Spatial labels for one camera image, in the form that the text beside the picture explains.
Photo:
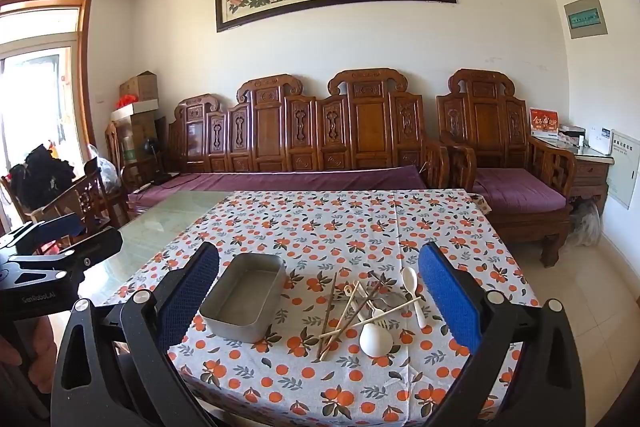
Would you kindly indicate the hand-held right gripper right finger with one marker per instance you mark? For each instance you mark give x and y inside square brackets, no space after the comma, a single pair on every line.
[447,294]

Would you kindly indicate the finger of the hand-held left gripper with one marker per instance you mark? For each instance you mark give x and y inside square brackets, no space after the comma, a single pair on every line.
[95,247]
[55,227]

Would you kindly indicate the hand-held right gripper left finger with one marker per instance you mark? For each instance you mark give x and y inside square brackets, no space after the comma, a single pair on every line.
[190,289]

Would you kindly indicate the white plastic spoon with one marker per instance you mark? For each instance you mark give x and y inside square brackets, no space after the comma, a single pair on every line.
[410,281]

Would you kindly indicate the rectangular metal tray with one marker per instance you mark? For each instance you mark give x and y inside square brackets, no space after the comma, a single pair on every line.
[245,294]

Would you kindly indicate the metal fork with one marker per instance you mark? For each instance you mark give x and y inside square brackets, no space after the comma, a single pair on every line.
[381,282]

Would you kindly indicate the cream chopstick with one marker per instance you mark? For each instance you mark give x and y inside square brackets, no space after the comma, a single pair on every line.
[340,319]
[380,315]

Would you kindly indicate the white rice paddle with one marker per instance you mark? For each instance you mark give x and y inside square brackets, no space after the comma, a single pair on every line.
[376,341]

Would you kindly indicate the person's left hand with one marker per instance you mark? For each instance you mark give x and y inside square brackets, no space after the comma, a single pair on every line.
[44,337]

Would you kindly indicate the wooden dining chair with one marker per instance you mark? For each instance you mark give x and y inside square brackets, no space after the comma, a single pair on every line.
[82,199]

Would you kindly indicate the black clothing pile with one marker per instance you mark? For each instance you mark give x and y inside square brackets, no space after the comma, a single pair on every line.
[42,177]

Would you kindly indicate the clear plastic bag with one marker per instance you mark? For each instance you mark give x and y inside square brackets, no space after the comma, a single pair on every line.
[106,172]

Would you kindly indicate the black desk lamp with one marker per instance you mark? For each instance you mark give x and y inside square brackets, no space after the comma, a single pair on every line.
[150,149]

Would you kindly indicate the large printed carton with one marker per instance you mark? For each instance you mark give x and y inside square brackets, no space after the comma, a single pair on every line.
[136,137]

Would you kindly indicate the purple armchair cushion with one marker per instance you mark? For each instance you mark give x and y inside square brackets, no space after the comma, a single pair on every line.
[520,192]

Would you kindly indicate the orange print tablecloth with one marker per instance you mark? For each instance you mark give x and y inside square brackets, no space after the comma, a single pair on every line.
[325,227]

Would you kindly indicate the white box with red flowers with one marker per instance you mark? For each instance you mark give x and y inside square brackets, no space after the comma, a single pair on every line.
[135,109]

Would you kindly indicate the purple sofa cushion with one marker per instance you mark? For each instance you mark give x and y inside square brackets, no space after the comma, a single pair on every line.
[300,181]

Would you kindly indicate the grey plastic bag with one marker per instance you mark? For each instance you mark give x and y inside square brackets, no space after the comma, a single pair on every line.
[586,222]

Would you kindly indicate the brown cardboard box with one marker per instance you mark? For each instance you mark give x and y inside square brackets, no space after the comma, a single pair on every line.
[140,87]

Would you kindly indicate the wood-framed glass door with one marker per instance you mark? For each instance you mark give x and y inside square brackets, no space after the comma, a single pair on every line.
[85,57]

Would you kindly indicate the carved wooden armchair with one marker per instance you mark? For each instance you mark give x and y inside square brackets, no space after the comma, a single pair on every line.
[485,117]

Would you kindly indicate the wooden side table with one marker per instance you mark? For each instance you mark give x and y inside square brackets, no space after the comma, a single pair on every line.
[590,177]

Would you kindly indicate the carved wooden sofa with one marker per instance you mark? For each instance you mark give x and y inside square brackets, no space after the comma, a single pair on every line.
[367,127]

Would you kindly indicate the red gift box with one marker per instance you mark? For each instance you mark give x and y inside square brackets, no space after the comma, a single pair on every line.
[544,123]

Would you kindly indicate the white wall panel door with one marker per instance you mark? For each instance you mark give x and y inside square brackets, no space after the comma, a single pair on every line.
[624,169]

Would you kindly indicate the grey wall fuse box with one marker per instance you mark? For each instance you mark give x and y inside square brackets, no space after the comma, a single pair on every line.
[585,17]

